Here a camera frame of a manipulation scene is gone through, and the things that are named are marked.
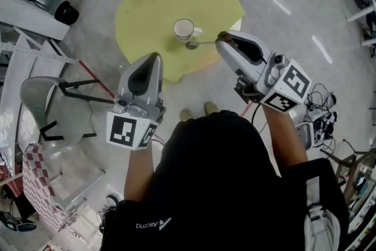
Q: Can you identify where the tangle of black cables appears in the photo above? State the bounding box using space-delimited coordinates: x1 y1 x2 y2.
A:
304 83 338 154

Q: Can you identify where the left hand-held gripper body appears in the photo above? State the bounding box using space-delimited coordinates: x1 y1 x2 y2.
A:
105 94 167 152

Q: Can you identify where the white and grey device box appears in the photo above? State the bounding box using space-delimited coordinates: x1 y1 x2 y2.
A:
289 110 314 151

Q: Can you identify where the white cup with dark rim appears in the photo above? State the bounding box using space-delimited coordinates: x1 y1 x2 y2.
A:
172 18 203 43

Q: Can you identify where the person's black shirt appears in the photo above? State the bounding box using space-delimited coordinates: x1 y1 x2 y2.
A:
101 110 350 251

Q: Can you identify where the black trash bin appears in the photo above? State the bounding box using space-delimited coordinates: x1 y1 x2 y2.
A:
54 0 80 26

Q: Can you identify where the small metal spoon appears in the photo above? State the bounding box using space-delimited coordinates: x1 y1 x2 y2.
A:
184 39 219 51

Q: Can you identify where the grey chair with black frame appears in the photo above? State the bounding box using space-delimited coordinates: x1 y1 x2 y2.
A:
19 76 116 145

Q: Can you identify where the yellow-green tablecloth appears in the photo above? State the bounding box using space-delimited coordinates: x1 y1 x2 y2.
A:
115 0 246 85

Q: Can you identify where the person's left forearm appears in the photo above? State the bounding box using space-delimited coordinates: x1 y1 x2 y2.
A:
123 146 155 203

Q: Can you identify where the grey and white bag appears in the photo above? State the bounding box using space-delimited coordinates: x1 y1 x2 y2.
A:
303 202 341 251

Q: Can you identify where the woven rattan stand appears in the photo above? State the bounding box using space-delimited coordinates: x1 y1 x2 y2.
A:
320 139 376 207

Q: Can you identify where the white metal bench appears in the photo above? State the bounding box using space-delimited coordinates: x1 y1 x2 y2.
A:
38 140 106 215

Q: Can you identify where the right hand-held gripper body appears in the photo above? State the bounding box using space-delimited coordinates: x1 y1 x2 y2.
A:
234 51 312 113

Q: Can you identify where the person's right forearm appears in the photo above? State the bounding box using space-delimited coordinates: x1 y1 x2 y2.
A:
260 103 308 178

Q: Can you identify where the person's left shoe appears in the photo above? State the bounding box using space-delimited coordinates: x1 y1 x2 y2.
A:
179 108 193 122

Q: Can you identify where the person's shoe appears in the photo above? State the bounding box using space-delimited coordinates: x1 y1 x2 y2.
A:
179 108 193 122
204 101 220 116

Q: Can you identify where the person's right shoe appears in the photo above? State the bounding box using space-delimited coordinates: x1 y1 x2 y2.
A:
204 101 220 116

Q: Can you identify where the white perforated metal rack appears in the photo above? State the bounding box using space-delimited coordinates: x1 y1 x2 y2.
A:
0 0 78 156

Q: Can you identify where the red and white checkered cloth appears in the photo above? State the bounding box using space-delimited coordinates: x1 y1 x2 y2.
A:
22 143 79 233

